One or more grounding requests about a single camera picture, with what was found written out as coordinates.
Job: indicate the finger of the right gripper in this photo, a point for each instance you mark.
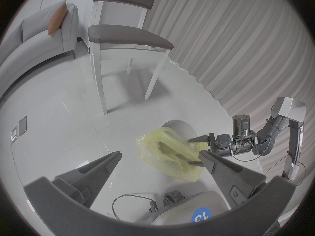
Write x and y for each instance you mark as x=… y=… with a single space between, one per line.
x=201 y=139
x=198 y=164

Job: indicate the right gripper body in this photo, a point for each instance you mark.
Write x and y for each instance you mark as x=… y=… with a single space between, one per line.
x=212 y=144

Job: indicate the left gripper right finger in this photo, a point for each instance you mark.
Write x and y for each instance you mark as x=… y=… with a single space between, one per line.
x=228 y=178

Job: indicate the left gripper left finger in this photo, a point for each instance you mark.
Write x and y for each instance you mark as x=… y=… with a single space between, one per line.
x=91 y=178

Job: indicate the yellow plastic bag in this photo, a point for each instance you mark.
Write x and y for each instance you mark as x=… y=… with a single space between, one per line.
x=157 y=156

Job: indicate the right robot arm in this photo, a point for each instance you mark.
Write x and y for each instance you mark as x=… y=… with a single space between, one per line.
x=292 y=107

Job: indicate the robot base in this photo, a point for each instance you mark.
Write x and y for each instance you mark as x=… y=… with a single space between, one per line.
x=187 y=205

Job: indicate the white trash bin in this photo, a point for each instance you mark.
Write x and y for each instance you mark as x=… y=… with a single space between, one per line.
x=182 y=126

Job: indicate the white curtain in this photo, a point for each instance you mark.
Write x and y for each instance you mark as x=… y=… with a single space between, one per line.
x=233 y=45

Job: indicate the white chair with grey seat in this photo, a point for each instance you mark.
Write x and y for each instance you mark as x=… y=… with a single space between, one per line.
x=123 y=36

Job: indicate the grey sofa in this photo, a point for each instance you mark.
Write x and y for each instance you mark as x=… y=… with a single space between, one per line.
x=37 y=55

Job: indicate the grey cushion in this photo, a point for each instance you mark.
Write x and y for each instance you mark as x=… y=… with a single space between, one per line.
x=37 y=26

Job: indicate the orange cushion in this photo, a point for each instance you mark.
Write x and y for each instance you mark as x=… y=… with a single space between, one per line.
x=57 y=18

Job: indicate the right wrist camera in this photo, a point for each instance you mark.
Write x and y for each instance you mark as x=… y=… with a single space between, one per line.
x=223 y=141

